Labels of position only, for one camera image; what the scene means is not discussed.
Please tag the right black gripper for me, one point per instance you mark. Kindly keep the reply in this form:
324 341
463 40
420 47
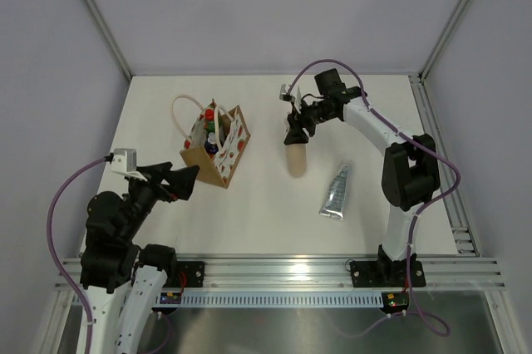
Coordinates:
298 121

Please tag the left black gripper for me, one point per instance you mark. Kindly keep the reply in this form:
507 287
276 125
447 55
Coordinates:
181 180

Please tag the beige pump lotion bottle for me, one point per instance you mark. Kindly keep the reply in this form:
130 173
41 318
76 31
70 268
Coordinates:
296 160

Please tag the orange blue spray bottle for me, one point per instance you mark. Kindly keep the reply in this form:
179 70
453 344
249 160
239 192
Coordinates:
211 147

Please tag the green dish soap bottle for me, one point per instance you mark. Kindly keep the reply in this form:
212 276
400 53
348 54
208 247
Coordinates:
209 124

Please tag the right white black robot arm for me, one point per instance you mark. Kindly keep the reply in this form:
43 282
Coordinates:
410 173

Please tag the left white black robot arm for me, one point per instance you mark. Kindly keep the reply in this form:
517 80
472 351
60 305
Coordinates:
119 279

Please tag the silver toothpaste tube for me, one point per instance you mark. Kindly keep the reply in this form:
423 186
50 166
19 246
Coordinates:
335 199

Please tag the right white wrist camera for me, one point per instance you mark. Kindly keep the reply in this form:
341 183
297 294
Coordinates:
291 95

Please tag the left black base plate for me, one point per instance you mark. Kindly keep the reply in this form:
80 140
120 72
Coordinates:
190 273

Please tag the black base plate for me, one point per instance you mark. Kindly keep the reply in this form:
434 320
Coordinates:
190 273
380 274

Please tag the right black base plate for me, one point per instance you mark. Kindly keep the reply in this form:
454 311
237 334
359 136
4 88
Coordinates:
380 274

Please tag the white slotted cable duct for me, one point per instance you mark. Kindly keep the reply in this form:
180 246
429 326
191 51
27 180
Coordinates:
198 299

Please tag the aluminium mounting rail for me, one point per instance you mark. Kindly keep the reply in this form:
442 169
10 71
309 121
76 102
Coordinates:
320 273

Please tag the right side aluminium rail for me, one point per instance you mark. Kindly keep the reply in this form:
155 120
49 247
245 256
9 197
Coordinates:
463 235

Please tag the left aluminium frame post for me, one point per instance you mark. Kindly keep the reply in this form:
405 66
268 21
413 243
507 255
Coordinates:
108 38

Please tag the aluminium frame post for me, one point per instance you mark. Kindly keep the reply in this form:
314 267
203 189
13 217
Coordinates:
451 24
108 38

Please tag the right aluminium frame post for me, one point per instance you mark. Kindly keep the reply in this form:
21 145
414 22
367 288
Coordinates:
451 24

